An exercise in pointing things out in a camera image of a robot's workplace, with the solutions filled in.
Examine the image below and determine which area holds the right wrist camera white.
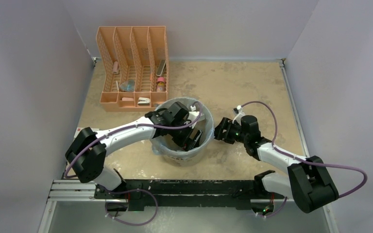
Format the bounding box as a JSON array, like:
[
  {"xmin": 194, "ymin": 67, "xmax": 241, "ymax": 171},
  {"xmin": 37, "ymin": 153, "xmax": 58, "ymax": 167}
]
[{"xmin": 233, "ymin": 105, "xmax": 246, "ymax": 123}]

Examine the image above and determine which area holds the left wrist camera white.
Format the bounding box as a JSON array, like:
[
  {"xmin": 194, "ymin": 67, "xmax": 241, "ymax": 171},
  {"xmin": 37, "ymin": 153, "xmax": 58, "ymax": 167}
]
[{"xmin": 187, "ymin": 105, "xmax": 205, "ymax": 127}]

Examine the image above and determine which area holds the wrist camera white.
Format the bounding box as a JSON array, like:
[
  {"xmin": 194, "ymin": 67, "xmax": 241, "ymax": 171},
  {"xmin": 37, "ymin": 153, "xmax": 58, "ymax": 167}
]
[
  {"xmin": 187, "ymin": 105, "xmax": 205, "ymax": 127},
  {"xmin": 233, "ymin": 105, "xmax": 246, "ymax": 123}
]

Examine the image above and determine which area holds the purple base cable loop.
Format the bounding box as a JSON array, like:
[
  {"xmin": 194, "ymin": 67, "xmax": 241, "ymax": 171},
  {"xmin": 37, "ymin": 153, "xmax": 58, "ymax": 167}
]
[{"xmin": 104, "ymin": 188, "xmax": 159, "ymax": 227}]

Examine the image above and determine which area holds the aluminium frame rail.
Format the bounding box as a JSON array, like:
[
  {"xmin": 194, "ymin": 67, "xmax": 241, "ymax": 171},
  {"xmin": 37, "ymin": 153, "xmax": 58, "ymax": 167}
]
[{"xmin": 38, "ymin": 180, "xmax": 112, "ymax": 233}]

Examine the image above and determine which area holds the pink eraser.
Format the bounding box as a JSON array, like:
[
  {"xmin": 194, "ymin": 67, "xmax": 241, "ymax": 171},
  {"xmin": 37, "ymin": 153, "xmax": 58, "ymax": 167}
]
[{"xmin": 120, "ymin": 97, "xmax": 134, "ymax": 101}]

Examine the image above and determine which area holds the white red small box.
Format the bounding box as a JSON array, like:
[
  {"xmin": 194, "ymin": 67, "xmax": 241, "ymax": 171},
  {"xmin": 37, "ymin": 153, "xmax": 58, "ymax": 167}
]
[{"xmin": 73, "ymin": 127, "xmax": 85, "ymax": 139}]

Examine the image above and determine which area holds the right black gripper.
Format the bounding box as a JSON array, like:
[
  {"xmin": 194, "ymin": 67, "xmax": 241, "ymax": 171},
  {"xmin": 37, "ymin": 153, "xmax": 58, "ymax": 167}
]
[{"xmin": 207, "ymin": 117, "xmax": 248, "ymax": 145}]

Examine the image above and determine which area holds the beige capybara trash bin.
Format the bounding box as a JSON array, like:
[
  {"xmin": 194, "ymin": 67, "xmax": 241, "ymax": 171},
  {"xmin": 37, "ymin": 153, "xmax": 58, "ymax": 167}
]
[{"xmin": 156, "ymin": 147, "xmax": 207, "ymax": 167}]

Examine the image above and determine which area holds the white stapler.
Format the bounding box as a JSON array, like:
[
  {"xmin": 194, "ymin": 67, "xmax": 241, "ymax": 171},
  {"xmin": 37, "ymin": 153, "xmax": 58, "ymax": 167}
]
[{"xmin": 137, "ymin": 97, "xmax": 151, "ymax": 106}]

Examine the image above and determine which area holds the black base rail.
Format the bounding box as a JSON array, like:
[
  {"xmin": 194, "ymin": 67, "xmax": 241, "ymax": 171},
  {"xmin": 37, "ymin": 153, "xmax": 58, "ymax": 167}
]
[{"xmin": 94, "ymin": 178, "xmax": 279, "ymax": 215}]

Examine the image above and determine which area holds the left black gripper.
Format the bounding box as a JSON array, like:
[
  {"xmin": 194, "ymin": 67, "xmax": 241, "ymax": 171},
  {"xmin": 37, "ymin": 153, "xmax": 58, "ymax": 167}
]
[{"xmin": 169, "ymin": 119, "xmax": 202, "ymax": 155}]

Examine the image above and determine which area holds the grey pen case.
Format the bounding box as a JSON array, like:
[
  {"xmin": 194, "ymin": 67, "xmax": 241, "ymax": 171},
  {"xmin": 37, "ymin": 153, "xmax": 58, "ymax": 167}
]
[{"xmin": 155, "ymin": 59, "xmax": 166, "ymax": 77}]

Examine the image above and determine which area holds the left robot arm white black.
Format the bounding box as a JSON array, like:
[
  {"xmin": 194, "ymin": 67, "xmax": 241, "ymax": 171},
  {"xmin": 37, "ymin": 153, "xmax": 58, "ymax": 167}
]
[{"xmin": 64, "ymin": 101, "xmax": 203, "ymax": 199}]

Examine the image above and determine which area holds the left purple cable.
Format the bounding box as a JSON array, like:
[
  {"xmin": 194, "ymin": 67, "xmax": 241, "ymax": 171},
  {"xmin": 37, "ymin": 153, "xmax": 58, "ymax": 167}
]
[{"xmin": 63, "ymin": 101, "xmax": 203, "ymax": 180}]

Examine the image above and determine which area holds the pink plastic file organizer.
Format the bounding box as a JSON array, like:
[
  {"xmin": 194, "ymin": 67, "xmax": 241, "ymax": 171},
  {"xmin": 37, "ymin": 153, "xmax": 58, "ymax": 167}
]
[{"xmin": 96, "ymin": 26, "xmax": 170, "ymax": 112}]

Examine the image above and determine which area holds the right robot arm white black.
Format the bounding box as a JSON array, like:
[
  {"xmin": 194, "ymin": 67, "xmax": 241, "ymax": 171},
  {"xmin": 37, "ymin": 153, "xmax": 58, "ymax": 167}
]
[{"xmin": 214, "ymin": 115, "xmax": 340, "ymax": 213}]

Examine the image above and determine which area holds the blue plastic trash bag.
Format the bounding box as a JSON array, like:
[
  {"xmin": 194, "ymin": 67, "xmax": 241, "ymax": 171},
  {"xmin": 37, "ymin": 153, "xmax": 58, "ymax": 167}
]
[{"xmin": 150, "ymin": 104, "xmax": 214, "ymax": 155}]

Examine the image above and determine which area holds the pink cartoon bottle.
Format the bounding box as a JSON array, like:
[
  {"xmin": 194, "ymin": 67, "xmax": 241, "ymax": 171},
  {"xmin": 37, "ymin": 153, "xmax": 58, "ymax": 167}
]
[{"xmin": 156, "ymin": 77, "xmax": 166, "ymax": 92}]

